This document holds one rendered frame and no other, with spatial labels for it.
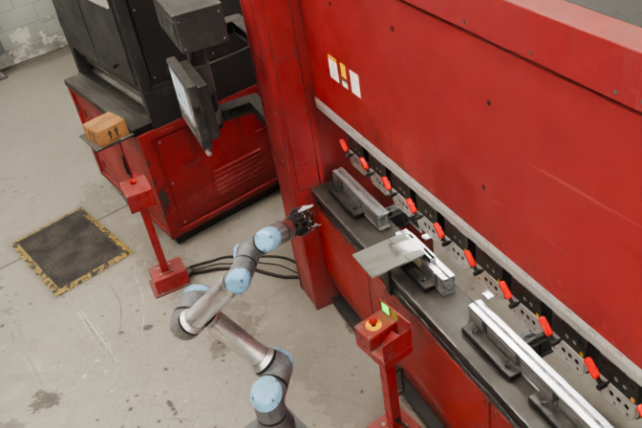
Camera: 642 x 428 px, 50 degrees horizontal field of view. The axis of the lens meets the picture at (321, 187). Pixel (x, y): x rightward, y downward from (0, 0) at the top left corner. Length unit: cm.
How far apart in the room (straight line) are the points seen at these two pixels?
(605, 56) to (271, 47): 196
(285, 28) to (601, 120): 190
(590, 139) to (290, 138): 202
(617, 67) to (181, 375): 312
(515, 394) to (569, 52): 136
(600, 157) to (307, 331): 267
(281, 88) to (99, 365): 204
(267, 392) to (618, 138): 152
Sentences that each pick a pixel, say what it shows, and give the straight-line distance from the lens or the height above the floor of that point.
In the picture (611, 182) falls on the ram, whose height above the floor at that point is 193.
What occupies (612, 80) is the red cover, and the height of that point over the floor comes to 221.
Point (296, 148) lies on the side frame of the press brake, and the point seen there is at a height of 115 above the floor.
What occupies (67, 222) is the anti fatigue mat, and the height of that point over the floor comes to 1.
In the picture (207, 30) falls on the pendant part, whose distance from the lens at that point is 339.
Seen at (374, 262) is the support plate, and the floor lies 100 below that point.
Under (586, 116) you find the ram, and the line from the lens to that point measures 185.
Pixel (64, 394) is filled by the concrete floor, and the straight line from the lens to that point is 439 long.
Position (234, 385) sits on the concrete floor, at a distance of 403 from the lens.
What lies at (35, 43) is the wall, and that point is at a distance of 931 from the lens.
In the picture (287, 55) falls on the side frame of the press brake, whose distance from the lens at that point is 340.
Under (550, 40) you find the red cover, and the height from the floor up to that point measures 224.
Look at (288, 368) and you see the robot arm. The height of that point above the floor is 96.
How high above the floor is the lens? 298
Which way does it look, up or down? 34 degrees down
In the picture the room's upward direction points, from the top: 10 degrees counter-clockwise
